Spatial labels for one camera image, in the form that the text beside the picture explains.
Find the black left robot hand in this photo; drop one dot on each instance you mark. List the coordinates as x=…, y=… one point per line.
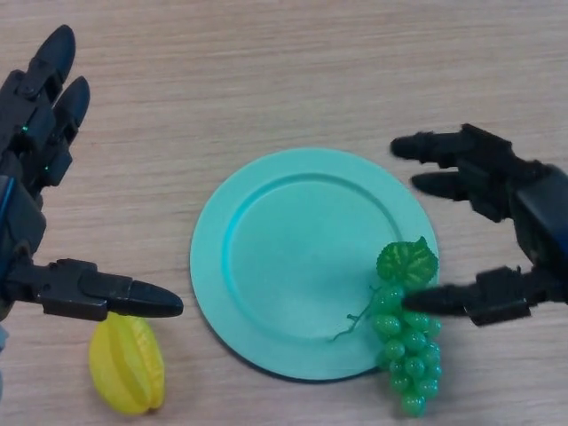
x=22, y=213

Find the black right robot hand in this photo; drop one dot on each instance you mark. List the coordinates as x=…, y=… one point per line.
x=543, y=222

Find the green plastic grape bunch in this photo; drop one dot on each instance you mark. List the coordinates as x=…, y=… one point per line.
x=408, y=355

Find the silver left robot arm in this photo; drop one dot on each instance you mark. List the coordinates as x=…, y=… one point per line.
x=2, y=339

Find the round teal plate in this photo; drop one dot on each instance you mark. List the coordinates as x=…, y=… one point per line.
x=302, y=266

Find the yellow starfruit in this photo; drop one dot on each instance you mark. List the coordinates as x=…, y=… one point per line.
x=124, y=373

